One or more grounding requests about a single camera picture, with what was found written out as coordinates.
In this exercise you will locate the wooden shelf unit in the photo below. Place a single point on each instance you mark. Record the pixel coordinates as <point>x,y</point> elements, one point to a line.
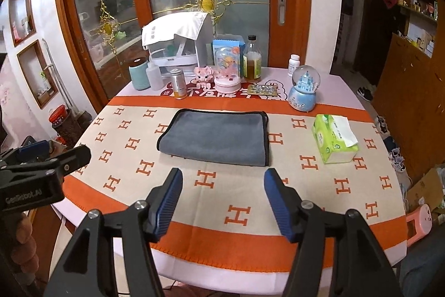
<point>417,15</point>

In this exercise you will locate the glass bottle with yellow liquid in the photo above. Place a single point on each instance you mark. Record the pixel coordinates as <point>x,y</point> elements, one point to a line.
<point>252,65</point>

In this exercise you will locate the teal cylindrical humidifier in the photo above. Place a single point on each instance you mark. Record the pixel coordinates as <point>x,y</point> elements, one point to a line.
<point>139,74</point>

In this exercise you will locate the person's left hand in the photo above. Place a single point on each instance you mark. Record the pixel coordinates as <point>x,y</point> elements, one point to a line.
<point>22,234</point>

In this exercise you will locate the white pill bottle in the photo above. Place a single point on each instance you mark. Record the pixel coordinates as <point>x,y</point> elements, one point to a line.
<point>294,65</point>

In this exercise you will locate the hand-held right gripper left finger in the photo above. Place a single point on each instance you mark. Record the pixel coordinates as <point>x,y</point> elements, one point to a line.
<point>166,200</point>

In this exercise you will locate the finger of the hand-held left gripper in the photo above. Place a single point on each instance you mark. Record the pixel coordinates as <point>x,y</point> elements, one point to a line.
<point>33,147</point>
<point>73,157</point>

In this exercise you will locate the orange patterned table blanket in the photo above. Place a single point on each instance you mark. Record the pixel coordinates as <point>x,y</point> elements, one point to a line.
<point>139,140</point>

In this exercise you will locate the pink block toy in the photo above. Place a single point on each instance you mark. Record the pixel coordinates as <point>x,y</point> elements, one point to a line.
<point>204,73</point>

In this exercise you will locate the white cloth cover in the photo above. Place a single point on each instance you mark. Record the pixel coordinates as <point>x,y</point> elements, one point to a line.
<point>173,27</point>

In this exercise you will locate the grey towel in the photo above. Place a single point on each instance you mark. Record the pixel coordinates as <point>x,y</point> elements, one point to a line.
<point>215,135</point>

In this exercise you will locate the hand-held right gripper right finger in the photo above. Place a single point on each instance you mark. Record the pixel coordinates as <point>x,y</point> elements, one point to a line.
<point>278,207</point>

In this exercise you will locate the pink snow globe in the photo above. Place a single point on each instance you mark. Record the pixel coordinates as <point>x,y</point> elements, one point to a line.
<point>227,69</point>

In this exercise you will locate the white squeeze bottle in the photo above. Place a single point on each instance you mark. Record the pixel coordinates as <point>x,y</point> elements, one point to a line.
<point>155,76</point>

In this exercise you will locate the blister pack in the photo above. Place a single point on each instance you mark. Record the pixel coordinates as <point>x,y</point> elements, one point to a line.
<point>264,90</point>

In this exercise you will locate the silver and orange can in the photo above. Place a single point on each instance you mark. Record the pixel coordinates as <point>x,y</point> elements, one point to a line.
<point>177,84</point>

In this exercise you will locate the blue cardboard box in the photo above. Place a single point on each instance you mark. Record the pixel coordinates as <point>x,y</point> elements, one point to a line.
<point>240,51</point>

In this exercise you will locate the blue castle snow globe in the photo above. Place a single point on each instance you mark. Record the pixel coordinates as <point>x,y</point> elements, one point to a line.
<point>305,88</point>

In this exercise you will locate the pink printed tablecloth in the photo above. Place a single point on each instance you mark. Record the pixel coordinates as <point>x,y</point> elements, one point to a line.
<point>333,84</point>

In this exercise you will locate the black shoe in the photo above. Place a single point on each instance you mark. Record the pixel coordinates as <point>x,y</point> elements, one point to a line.
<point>365,94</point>

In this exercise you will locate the white and black sneaker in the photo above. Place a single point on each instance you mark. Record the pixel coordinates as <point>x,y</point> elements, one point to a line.
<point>398,157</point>

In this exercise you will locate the white countertop appliance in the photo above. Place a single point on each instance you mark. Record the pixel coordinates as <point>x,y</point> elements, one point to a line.
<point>203,50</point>

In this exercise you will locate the pink plastic stool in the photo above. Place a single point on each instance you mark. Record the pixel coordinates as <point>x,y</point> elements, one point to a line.
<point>419,222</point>

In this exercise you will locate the red lidded jar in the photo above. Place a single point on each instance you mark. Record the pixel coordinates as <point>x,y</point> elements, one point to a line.
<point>62,123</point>

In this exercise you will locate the green tissue pack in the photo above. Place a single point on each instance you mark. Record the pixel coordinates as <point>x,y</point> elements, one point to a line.
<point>332,140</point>

